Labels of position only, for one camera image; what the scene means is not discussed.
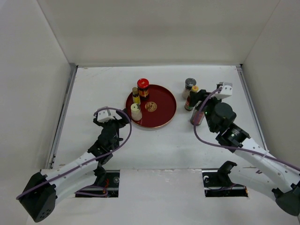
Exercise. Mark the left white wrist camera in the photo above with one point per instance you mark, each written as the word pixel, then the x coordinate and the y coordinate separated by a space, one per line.
pixel 103 115

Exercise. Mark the grey-lid salt grinder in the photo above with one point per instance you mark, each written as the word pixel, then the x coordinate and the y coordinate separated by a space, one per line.
pixel 189 83

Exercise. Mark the small yellow-label oil bottle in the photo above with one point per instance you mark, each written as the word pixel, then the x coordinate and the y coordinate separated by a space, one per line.
pixel 136 96

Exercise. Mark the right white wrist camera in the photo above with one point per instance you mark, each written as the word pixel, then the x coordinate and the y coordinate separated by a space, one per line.
pixel 225 90

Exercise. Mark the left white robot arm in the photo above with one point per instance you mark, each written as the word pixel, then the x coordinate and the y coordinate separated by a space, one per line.
pixel 45 190

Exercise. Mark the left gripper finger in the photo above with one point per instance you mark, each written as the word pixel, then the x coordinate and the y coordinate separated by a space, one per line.
pixel 125 116
pixel 117 117

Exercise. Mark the cream-cap white shaker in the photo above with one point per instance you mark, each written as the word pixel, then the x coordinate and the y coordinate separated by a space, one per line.
pixel 136 113

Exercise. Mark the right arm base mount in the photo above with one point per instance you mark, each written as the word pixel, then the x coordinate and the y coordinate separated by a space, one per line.
pixel 217 183

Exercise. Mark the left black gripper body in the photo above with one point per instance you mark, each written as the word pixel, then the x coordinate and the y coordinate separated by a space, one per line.
pixel 117 125

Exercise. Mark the red-lid chili sauce jar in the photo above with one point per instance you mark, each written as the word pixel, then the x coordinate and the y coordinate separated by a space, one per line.
pixel 143 88

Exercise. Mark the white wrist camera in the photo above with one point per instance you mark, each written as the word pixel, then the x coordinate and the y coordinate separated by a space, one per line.
pixel 103 115
pixel 225 90

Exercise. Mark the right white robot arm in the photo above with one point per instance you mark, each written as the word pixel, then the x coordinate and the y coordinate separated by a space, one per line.
pixel 278 180

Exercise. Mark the black-cap dark vinegar bottle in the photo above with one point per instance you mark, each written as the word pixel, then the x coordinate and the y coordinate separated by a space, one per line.
pixel 197 116

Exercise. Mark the yellow-cap red sauce bottle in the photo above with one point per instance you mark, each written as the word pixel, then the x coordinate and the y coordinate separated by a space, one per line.
pixel 187 106

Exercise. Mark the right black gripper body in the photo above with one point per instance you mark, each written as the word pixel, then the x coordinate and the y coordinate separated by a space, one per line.
pixel 208 111

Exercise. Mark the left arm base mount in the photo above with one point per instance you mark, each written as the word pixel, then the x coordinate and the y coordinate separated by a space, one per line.
pixel 107 187

